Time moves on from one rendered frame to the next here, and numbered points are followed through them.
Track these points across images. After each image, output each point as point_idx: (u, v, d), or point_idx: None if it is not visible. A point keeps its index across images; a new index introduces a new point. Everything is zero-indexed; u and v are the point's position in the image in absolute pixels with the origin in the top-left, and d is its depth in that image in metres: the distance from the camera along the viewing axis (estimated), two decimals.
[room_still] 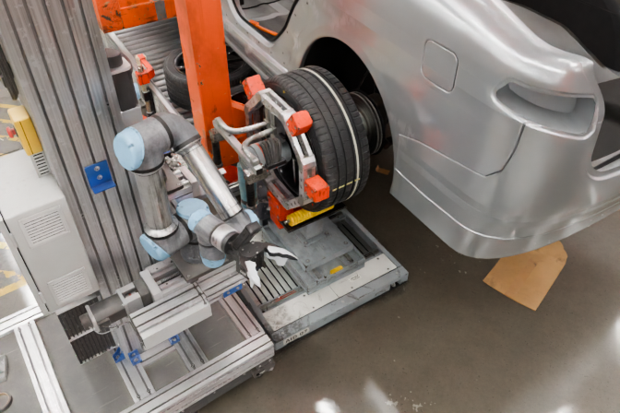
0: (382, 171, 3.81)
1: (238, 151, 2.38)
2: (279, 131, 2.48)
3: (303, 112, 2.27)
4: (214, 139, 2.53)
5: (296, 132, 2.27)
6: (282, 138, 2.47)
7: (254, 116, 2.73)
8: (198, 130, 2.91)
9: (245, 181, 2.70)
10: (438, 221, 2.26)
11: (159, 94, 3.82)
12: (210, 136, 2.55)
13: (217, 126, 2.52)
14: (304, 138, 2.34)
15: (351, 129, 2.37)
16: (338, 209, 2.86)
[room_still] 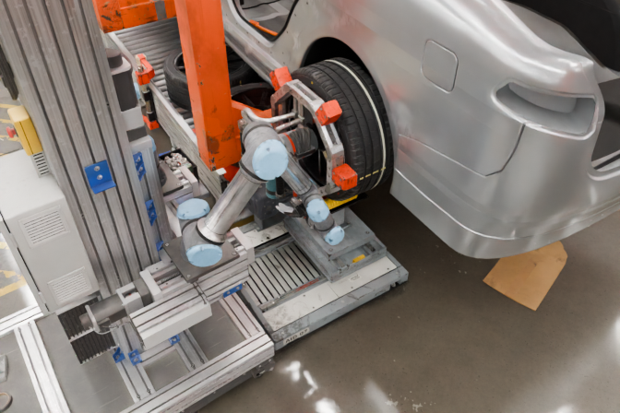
0: None
1: None
2: (306, 121, 2.54)
3: (332, 102, 2.33)
4: (243, 129, 2.59)
5: (326, 121, 2.33)
6: (310, 128, 2.53)
7: (280, 108, 2.79)
8: (198, 130, 2.91)
9: None
10: (438, 221, 2.26)
11: (159, 94, 3.82)
12: (239, 127, 2.61)
13: (245, 117, 2.58)
14: (332, 128, 2.40)
15: (378, 118, 2.43)
16: (361, 199, 2.92)
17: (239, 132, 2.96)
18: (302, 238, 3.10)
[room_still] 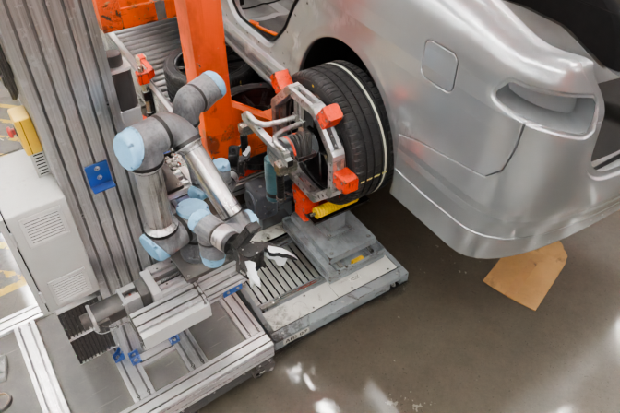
0: None
1: (268, 144, 2.42)
2: (307, 123, 2.52)
3: (333, 105, 2.31)
4: (243, 132, 2.57)
5: (327, 124, 2.31)
6: (311, 132, 2.51)
7: (280, 111, 2.77)
8: (198, 130, 2.91)
9: (272, 174, 2.74)
10: (438, 221, 2.26)
11: (159, 94, 3.82)
12: (239, 130, 2.59)
13: (245, 120, 2.56)
14: (333, 131, 2.38)
15: (379, 122, 2.41)
16: (362, 202, 2.90)
17: (239, 132, 2.96)
18: (301, 239, 3.10)
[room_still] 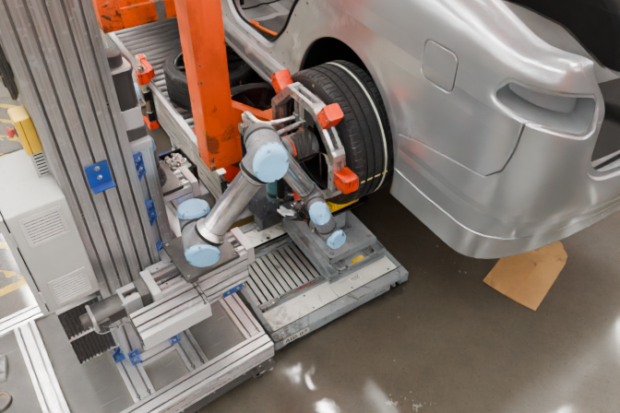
0: None
1: None
2: (307, 123, 2.52)
3: (334, 105, 2.31)
4: (244, 132, 2.57)
5: (327, 124, 2.31)
6: (311, 132, 2.51)
7: (280, 111, 2.77)
8: (198, 130, 2.91)
9: None
10: (438, 221, 2.26)
11: (159, 94, 3.82)
12: (239, 130, 2.59)
13: (246, 120, 2.56)
14: (333, 131, 2.38)
15: (379, 122, 2.41)
16: (362, 202, 2.90)
17: (239, 132, 2.96)
18: (301, 239, 3.10)
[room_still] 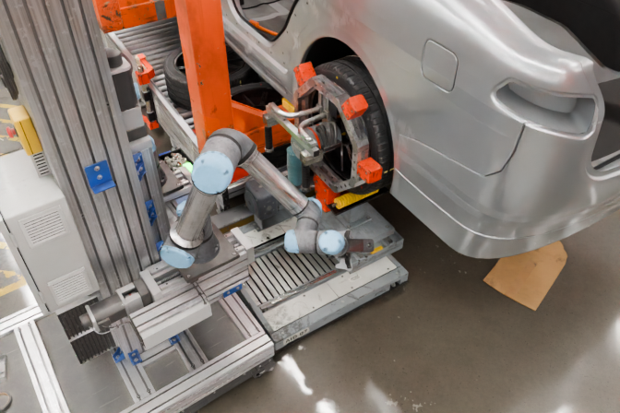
0: None
1: (294, 135, 2.47)
2: (331, 115, 2.57)
3: (359, 97, 2.36)
4: (268, 123, 2.62)
5: (352, 115, 2.37)
6: (335, 123, 2.56)
7: (303, 102, 2.82)
8: (198, 130, 2.91)
9: (295, 165, 2.79)
10: (438, 221, 2.26)
11: (159, 94, 3.82)
12: (264, 122, 2.65)
13: (270, 112, 2.61)
14: (358, 122, 2.44)
15: None
16: (381, 193, 2.95)
17: (239, 132, 2.96)
18: (320, 230, 3.15)
